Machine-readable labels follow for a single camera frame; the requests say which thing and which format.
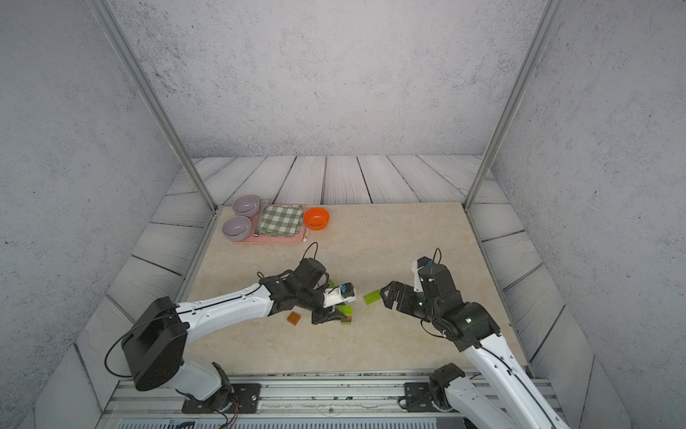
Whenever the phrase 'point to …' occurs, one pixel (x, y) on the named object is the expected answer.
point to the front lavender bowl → (237, 228)
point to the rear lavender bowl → (246, 205)
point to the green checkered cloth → (282, 221)
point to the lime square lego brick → (346, 323)
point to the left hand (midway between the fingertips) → (347, 311)
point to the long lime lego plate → (372, 297)
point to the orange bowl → (316, 218)
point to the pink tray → (255, 222)
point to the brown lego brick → (293, 318)
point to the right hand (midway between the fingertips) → (394, 296)
